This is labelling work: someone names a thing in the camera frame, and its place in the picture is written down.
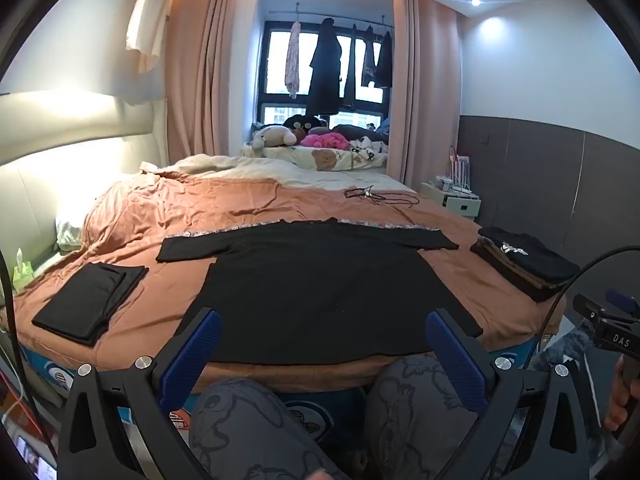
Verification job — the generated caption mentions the cream padded headboard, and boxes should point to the cream padded headboard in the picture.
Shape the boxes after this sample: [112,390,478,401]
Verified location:
[0,92,168,281]

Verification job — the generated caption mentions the dark blanket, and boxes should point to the dark blanket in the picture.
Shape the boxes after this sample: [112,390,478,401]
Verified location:
[332,124,388,143]

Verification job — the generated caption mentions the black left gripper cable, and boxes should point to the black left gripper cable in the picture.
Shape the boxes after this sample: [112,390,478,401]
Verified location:
[0,249,63,466]

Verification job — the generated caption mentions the pink curtain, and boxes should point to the pink curtain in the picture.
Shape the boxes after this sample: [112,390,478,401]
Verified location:
[165,0,263,168]
[392,0,463,196]

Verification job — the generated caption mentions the folded black clothes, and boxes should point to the folded black clothes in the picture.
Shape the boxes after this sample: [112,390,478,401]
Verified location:
[31,262,150,347]

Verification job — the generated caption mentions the black shirt with patterned trim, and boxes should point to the black shirt with patterned trim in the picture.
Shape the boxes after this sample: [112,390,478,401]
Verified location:
[156,217,483,366]

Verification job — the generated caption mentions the white wire rack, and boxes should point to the white wire rack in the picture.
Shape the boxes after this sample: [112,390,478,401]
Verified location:
[447,146,473,193]

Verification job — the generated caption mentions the hanging dark jacket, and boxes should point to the hanging dark jacket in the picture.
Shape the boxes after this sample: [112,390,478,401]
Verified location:
[375,30,394,90]

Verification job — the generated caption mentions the white pillow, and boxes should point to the white pillow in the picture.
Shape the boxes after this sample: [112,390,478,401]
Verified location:
[55,217,83,251]

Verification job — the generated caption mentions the hanging white cloth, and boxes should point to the hanging white cloth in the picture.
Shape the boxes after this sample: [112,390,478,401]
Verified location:
[125,0,176,73]

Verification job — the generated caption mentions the black cable on bed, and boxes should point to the black cable on bed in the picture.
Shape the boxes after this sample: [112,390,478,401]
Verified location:
[344,185,421,208]

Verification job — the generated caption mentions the grey patterned pants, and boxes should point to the grey patterned pants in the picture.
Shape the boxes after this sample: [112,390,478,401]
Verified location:
[189,354,501,480]

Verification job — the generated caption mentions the green tissue box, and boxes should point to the green tissue box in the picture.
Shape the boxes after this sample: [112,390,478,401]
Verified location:
[11,248,36,292]

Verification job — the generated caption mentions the black and white plush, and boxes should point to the black and white plush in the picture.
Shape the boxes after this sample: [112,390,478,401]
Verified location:
[350,136,388,163]

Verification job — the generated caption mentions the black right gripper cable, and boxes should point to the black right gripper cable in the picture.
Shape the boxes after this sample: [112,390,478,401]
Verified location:
[530,245,640,361]

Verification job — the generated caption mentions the hanging black coat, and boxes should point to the hanging black coat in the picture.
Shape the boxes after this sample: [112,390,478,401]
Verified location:
[306,17,343,115]

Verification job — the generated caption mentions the hanging pink garment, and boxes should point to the hanging pink garment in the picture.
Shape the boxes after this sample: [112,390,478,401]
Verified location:
[285,21,302,100]

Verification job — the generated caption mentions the hanging dark trousers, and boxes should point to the hanging dark trousers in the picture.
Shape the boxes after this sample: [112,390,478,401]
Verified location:
[344,24,377,111]

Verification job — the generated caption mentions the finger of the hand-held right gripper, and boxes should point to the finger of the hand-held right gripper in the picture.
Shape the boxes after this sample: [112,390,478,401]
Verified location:
[572,287,640,323]

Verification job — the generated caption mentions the blue print mattress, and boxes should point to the blue print mattress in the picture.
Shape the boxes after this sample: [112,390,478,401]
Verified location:
[15,335,551,436]

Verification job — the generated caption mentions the stack of folded clothes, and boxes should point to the stack of folded clothes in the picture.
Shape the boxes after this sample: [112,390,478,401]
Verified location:
[470,226,581,303]

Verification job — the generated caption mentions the white plush bear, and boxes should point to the white plush bear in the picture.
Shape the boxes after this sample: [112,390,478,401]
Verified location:
[250,125,298,150]

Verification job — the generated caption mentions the pink plush toy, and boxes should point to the pink plush toy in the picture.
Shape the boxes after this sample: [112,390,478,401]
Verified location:
[301,132,351,151]

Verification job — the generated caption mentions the cream duvet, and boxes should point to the cream duvet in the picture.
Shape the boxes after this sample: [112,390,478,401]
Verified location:
[140,154,416,196]

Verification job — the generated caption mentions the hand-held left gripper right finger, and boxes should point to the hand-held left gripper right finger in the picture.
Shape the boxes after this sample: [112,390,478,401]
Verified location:
[425,308,608,480]

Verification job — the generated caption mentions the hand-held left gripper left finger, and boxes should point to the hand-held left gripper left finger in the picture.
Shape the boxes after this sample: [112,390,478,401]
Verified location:
[57,307,223,480]

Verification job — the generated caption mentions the white nightstand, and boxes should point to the white nightstand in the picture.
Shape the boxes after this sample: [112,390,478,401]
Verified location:
[420,180,482,218]

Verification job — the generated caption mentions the person's right hand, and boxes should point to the person's right hand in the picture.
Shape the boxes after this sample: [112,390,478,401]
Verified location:
[602,357,640,432]

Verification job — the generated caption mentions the orange bed blanket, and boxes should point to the orange bed blanket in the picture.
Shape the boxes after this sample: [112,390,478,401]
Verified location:
[12,165,561,386]

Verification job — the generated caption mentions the black plush toy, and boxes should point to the black plush toy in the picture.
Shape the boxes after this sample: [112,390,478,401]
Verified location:
[282,114,328,133]

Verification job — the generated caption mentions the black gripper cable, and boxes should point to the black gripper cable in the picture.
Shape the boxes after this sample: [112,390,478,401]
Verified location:
[530,245,640,361]
[0,249,63,466]

